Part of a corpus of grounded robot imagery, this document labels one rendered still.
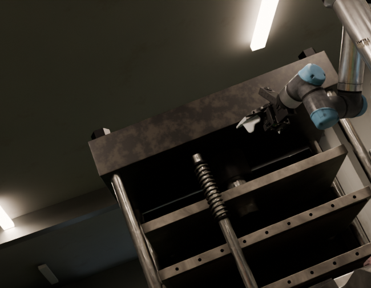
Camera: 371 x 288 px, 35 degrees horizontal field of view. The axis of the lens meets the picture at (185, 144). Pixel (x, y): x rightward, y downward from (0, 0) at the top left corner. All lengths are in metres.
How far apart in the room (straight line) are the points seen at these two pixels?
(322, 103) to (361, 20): 0.28
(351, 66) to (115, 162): 1.42
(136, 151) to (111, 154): 0.12
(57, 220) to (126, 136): 4.31
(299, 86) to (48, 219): 5.62
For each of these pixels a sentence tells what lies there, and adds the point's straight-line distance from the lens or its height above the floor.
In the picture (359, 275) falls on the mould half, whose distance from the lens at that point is 2.11.
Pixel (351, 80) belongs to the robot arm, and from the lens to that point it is 1.87.
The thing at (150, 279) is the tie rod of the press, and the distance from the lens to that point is 2.75.
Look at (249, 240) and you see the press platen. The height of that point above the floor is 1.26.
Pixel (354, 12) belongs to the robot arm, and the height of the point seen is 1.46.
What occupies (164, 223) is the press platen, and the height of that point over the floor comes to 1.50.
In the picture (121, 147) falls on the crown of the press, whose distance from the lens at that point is 2.91.
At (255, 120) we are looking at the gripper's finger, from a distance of 1.96.
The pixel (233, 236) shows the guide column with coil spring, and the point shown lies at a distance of 2.78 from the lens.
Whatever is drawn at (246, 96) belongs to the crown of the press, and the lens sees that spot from 2.96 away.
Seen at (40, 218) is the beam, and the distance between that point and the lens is 7.19.
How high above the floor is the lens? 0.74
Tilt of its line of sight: 22 degrees up
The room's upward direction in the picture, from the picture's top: 23 degrees counter-clockwise
